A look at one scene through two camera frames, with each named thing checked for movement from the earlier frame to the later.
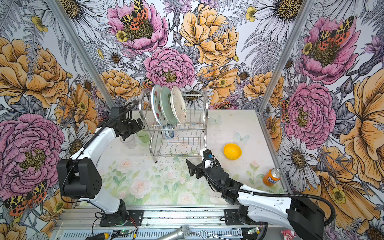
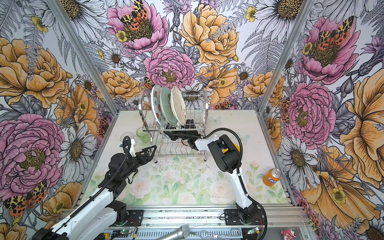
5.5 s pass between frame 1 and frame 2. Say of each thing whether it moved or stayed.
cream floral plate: stayed
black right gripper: moved
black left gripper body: moved
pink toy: stayed
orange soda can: stayed
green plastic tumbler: stayed
